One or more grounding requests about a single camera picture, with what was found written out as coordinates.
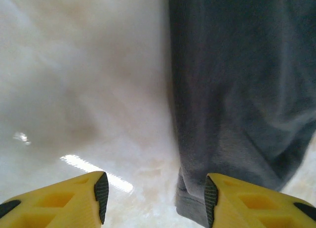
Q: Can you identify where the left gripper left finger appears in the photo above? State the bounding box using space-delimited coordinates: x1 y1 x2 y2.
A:
0 170 110 228

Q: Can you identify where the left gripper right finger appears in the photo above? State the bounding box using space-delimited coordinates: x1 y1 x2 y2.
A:
204 173 316 228

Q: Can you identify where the black t-shirt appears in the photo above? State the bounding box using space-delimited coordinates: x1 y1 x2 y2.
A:
168 0 316 228

